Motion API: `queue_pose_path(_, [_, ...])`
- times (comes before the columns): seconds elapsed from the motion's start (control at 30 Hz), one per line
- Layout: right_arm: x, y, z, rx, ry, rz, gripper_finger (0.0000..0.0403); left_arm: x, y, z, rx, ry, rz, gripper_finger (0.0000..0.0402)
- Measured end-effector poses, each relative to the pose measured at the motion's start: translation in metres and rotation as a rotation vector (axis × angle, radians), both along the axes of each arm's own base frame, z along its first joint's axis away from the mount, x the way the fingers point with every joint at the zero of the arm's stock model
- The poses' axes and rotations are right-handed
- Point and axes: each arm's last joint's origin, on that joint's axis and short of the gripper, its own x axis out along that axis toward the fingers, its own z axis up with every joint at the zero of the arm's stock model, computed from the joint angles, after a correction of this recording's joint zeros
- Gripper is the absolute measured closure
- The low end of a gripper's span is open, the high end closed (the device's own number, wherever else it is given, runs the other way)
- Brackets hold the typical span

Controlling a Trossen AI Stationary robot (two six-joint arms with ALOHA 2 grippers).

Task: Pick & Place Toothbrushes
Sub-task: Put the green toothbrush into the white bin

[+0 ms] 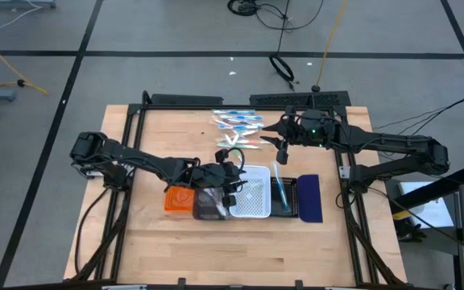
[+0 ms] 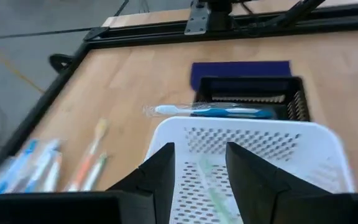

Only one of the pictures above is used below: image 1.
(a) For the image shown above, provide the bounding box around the white perforated plastic basket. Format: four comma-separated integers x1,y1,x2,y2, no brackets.
229,164,272,219

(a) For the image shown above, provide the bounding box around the dark toothbrush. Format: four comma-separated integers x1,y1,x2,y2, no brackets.
205,187,227,215

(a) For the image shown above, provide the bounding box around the smoky grey translucent bin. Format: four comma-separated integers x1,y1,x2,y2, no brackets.
192,186,233,222

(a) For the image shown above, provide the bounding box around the yellow hanging cable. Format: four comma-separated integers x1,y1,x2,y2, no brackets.
314,0,349,92

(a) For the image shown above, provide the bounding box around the orange slotted plastic basket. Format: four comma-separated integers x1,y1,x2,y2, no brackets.
164,185,197,213

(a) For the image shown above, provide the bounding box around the black slotted plastic basket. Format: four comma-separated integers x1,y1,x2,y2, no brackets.
270,176,300,219

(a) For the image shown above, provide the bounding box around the orange toothbrush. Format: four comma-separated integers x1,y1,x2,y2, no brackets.
211,118,235,130

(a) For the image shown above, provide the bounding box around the dark blue flat lid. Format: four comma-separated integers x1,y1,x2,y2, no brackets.
296,173,324,224

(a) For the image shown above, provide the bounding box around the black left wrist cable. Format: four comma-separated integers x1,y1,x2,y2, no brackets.
214,147,246,175

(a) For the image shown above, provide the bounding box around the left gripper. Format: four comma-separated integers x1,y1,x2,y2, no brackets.
187,161,249,195

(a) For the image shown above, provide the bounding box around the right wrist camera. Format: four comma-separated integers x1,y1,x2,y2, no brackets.
275,148,290,166

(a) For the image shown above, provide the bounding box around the yellow floor cable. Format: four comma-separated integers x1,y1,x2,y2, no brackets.
0,31,50,97

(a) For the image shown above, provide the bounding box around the black hanging cable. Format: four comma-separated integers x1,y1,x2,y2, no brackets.
269,0,296,91

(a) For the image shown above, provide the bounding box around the blue toothbrush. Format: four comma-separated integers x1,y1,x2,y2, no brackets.
219,114,265,122
272,162,292,213
212,109,256,116
217,122,266,133

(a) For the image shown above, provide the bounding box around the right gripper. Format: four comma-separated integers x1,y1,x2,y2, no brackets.
261,110,340,150

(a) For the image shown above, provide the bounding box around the black slanted desk bar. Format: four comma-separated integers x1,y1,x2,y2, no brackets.
388,164,464,210

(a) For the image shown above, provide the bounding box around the black aluminium table frame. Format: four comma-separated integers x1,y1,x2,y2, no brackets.
63,90,409,290

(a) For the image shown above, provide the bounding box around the black floor cable coil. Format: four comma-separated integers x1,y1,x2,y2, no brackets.
226,0,325,32

